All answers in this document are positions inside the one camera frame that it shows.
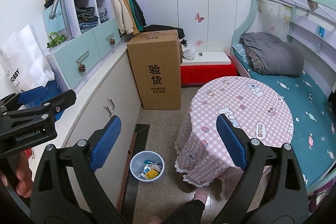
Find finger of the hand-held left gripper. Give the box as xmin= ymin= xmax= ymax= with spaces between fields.
xmin=5 ymin=89 xmax=77 ymax=122
xmin=0 ymin=86 xmax=51 ymax=111

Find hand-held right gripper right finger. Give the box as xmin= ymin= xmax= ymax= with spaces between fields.
xmin=210 ymin=114 xmax=307 ymax=224

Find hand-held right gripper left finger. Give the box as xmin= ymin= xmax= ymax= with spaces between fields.
xmin=29 ymin=115 xmax=122 ymax=224

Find blue plastic trash bin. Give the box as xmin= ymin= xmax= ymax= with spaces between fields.
xmin=130 ymin=151 xmax=166 ymax=182

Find person's left hand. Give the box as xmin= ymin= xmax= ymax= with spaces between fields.
xmin=0 ymin=169 xmax=33 ymax=198

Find blue shopping bag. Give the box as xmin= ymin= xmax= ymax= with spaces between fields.
xmin=20 ymin=81 xmax=65 ymax=119

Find round table, pink checked cloth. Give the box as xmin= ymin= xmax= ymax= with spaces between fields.
xmin=175 ymin=76 xmax=294 ymax=186

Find white paper bag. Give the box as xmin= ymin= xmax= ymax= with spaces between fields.
xmin=0 ymin=25 xmax=55 ymax=94

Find dark wooden board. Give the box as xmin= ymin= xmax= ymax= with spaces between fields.
xmin=117 ymin=124 xmax=151 ymax=224

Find white low cabinet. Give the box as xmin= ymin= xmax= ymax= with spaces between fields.
xmin=16 ymin=44 xmax=143 ymax=224

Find white shelf unit teal drawers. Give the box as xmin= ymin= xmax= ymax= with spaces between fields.
xmin=43 ymin=0 xmax=129 ymax=89

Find red bench with white top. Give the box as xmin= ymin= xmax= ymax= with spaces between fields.
xmin=181 ymin=51 xmax=238 ymax=86

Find person's leg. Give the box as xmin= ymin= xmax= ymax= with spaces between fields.
xmin=168 ymin=199 xmax=206 ymax=224

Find large printed cardboard box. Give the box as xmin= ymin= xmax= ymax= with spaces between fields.
xmin=127 ymin=34 xmax=182 ymax=110

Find grey plaid cloth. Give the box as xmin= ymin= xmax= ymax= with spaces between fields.
xmin=247 ymin=47 xmax=263 ymax=72

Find dark folded clothes pile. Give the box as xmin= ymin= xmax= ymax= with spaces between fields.
xmin=76 ymin=6 xmax=100 ymax=30

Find light blue plaid pillow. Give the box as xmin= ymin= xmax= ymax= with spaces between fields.
xmin=232 ymin=43 xmax=251 ymax=64

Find grey folded clothes pile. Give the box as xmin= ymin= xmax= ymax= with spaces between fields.
xmin=98 ymin=7 xmax=109 ymax=22

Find grey blanket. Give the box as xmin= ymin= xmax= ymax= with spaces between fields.
xmin=240 ymin=32 xmax=305 ymax=77

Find white plastic bag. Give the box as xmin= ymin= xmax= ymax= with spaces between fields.
xmin=182 ymin=42 xmax=196 ymax=60

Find tan hanging garment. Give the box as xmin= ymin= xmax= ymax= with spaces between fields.
xmin=122 ymin=0 xmax=141 ymax=33

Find green hanging garment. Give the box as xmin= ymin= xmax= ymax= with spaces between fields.
xmin=126 ymin=0 xmax=143 ymax=30

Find plain cardboard box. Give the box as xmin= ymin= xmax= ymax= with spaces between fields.
xmin=136 ymin=29 xmax=179 ymax=39

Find dark hanging garment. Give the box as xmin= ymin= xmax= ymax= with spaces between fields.
xmin=123 ymin=0 xmax=147 ymax=28

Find black cloth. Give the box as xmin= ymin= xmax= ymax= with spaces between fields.
xmin=143 ymin=25 xmax=186 ymax=41

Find straight silver post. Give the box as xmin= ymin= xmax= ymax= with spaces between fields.
xmin=61 ymin=0 xmax=74 ymax=39

